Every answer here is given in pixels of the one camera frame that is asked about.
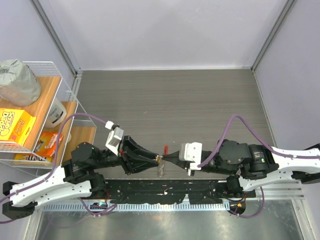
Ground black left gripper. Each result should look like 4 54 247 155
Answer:
92 135 161 175

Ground silver keys with yellow tag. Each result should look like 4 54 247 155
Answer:
155 155 162 162

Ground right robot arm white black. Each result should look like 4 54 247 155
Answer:
162 139 320 198

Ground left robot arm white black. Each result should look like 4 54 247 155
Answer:
0 136 159 221

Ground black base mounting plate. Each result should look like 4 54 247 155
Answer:
106 179 256 205

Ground orange snack box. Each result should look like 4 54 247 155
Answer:
34 131 63 158

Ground white pump bottle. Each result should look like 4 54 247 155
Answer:
45 98 67 128

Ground yellow black candy bag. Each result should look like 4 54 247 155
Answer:
14 153 52 163

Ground yellow snack box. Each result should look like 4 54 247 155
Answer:
0 108 37 146

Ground grey crumpled bag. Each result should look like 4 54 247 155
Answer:
0 59 42 107

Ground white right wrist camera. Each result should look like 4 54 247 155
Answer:
178 142 203 177

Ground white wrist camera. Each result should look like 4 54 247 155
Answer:
105 121 124 156
178 142 203 177

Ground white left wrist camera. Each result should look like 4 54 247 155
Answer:
105 121 124 156

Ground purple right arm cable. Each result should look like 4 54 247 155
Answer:
196 114 320 220

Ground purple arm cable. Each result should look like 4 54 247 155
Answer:
196 114 320 220
0 112 118 225

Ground white wire shelf rack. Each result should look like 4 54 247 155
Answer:
0 61 97 171

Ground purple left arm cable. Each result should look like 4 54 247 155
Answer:
0 112 118 225

